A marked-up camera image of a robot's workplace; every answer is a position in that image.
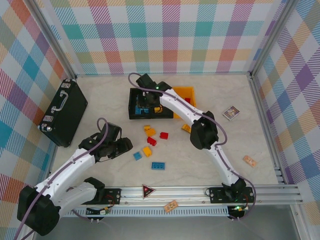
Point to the blue lego brick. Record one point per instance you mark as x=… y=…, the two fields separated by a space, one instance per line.
x=137 y=156
x=158 y=166
x=140 y=111
x=148 y=110

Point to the long red lego brick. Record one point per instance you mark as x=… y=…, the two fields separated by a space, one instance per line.
x=151 y=141

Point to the small yellow lego brick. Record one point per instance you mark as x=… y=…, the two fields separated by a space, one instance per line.
x=146 y=127

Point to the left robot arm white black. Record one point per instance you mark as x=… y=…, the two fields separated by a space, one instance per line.
x=67 y=167

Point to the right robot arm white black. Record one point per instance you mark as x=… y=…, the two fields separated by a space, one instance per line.
x=180 y=105

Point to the yellow plastic bin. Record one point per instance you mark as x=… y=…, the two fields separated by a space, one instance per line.
x=185 y=90

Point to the red triangle sign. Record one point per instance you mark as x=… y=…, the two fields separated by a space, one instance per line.
x=148 y=192

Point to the black carrying case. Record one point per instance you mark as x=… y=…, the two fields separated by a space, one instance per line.
x=67 y=112

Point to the small orange tag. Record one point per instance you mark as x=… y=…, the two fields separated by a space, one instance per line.
x=170 y=206

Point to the small picture card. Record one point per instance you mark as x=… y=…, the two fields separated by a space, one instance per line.
x=231 y=113

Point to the grey metal panel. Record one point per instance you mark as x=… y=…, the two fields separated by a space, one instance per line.
x=162 y=230

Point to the orange patterned card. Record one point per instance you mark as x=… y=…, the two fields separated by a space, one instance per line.
x=250 y=161

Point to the aluminium side rail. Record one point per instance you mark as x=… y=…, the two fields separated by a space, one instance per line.
x=265 y=125
x=52 y=162

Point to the aluminium back rail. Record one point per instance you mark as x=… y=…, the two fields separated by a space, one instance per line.
x=200 y=74

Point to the black connector bracket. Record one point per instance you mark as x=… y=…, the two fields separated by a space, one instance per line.
x=237 y=211
x=103 y=212

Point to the aluminium front rail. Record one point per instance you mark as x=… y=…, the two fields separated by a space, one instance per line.
x=175 y=193

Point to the aluminium frame post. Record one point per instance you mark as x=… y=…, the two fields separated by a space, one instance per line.
x=272 y=37
x=54 y=37

